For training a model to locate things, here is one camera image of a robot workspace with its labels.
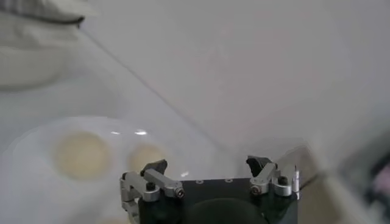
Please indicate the white round plate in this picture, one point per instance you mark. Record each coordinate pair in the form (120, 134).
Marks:
(30, 182)

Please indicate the cream steamed baozi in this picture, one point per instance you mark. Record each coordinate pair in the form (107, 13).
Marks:
(82, 155)
(143, 156)

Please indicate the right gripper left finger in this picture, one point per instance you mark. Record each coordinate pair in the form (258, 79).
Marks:
(170, 188)

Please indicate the cream electric cooker base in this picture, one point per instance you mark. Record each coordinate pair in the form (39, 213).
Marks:
(30, 61)

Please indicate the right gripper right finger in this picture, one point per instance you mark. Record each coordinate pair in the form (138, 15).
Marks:
(262, 182)

